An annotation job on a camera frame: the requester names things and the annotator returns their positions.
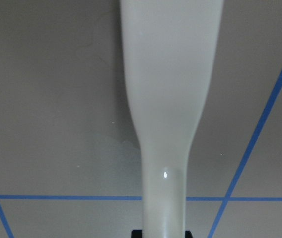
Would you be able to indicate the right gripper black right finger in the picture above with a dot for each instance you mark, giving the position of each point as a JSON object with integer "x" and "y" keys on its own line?
{"x": 188, "y": 234}

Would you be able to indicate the beige hand brush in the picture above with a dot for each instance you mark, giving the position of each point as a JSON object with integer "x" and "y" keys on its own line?
{"x": 169, "y": 48}

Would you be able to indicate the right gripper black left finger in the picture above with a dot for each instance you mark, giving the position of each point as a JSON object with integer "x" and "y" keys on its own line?
{"x": 136, "y": 234}

